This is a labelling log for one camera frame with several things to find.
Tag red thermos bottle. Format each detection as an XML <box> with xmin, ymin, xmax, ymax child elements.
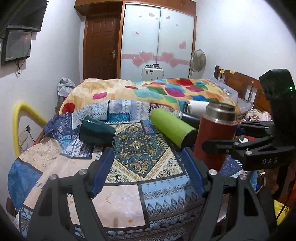
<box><xmin>193</xmin><ymin>102</ymin><xmax>238</xmax><ymax>172</ymax></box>

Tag dark green faceted cup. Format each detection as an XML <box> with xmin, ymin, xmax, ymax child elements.
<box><xmin>79</xmin><ymin>116</ymin><xmax>115</xmax><ymax>147</ymax></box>

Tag grey pillow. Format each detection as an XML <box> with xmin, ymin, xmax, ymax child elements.
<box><xmin>208</xmin><ymin>77</ymin><xmax>253</xmax><ymax>114</ymax></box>

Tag wooden bed headboard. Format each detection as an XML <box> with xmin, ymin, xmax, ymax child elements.
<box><xmin>214</xmin><ymin>65</ymin><xmax>271</xmax><ymax>113</ymax></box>

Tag white thermos bottle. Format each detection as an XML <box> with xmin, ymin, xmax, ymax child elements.
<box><xmin>183</xmin><ymin>100</ymin><xmax>209</xmax><ymax>116</ymax></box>

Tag black thermos bottle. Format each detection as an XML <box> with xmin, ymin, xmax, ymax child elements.
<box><xmin>181</xmin><ymin>113</ymin><xmax>200</xmax><ymax>130</ymax></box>

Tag green thermos bottle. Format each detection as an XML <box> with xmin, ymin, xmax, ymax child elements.
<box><xmin>149</xmin><ymin>108</ymin><xmax>197</xmax><ymax>149</ymax></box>

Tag standing electric fan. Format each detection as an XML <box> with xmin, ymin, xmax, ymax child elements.
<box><xmin>189</xmin><ymin>49</ymin><xmax>206</xmax><ymax>79</ymax></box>

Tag colourful blocks blanket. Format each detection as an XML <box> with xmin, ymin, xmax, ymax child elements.
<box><xmin>59</xmin><ymin>78</ymin><xmax>241</xmax><ymax>115</ymax></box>

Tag blue patterned patchwork quilt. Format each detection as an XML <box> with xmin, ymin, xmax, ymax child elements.
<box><xmin>7</xmin><ymin>99</ymin><xmax>258</xmax><ymax>241</ymax></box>

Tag white appliance box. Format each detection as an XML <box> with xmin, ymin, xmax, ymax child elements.
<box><xmin>142</xmin><ymin>63</ymin><xmax>164</xmax><ymax>81</ymax></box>

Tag yellow foam tube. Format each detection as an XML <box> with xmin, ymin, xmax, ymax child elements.
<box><xmin>12</xmin><ymin>101</ymin><xmax>47</xmax><ymax>158</ymax></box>

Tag frosted sliding wardrobe doors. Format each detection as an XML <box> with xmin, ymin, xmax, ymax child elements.
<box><xmin>120</xmin><ymin>4</ymin><xmax>195</xmax><ymax>82</ymax></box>

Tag brown wooden door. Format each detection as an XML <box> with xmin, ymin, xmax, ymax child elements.
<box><xmin>83</xmin><ymin>14</ymin><xmax>119</xmax><ymax>79</ymax></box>

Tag wooden overhead cabinets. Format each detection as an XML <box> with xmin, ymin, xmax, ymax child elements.
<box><xmin>74</xmin><ymin>0</ymin><xmax>198</xmax><ymax>17</ymax></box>

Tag small wall monitor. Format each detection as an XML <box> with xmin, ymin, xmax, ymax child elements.
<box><xmin>1</xmin><ymin>30</ymin><xmax>32</xmax><ymax>66</ymax></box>

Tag wall mounted black television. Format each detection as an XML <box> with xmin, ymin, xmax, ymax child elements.
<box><xmin>7</xmin><ymin>0</ymin><xmax>48</xmax><ymax>32</ymax></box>

